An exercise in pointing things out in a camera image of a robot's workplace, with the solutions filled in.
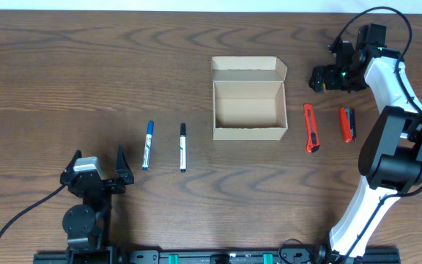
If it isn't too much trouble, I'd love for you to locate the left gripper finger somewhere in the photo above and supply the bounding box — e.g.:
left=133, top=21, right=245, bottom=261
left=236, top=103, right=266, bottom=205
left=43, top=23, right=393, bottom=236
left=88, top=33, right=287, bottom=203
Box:
left=115, top=145, right=134, bottom=185
left=64, top=150, right=82, bottom=173

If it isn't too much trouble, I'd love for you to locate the red and black stapler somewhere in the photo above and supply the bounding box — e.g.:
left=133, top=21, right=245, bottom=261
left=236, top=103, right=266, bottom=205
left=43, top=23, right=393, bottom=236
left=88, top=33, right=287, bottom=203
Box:
left=338, top=107, right=357, bottom=143

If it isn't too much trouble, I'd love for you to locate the blue whiteboard marker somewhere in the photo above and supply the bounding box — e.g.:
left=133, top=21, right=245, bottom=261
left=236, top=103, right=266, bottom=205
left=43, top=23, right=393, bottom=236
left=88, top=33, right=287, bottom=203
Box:
left=141, top=121, right=154, bottom=171

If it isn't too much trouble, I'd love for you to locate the red utility knife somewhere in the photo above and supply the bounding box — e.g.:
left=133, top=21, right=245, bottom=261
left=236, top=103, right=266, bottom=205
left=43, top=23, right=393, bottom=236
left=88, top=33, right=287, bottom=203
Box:
left=303, top=103, right=320, bottom=153

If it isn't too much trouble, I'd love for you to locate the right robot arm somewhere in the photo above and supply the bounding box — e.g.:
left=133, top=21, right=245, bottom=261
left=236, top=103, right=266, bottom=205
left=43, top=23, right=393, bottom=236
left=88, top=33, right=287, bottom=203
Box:
left=308, top=23, right=422, bottom=263

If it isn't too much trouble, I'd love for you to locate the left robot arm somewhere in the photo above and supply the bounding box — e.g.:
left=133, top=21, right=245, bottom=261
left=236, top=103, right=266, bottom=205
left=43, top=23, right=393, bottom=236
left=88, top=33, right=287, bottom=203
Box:
left=60, top=146, right=134, bottom=263

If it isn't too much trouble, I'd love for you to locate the black whiteboard marker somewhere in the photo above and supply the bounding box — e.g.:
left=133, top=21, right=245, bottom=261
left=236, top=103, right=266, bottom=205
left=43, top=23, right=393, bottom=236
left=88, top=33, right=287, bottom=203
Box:
left=179, top=123, right=187, bottom=172

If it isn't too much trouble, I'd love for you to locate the cardboard box with open lid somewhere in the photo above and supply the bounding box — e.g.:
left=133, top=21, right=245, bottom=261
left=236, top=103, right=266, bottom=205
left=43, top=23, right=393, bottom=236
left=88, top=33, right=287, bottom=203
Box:
left=211, top=56, right=288, bottom=141

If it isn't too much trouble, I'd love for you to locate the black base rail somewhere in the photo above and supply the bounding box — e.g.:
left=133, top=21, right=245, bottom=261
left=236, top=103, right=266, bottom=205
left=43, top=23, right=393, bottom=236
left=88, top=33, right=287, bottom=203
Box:
left=33, top=246, right=402, bottom=264

